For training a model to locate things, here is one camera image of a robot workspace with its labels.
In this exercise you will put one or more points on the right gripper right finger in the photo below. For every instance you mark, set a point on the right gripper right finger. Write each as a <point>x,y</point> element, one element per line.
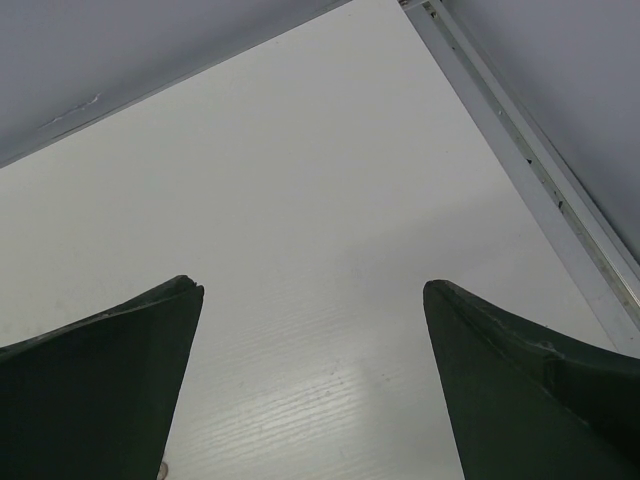
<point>527,402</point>

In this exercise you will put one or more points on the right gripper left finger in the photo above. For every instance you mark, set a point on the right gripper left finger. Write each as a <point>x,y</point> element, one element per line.
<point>95,399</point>

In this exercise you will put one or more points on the aluminium table frame rail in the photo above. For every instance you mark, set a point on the aluminium table frame rail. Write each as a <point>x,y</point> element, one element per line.
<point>596,258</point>

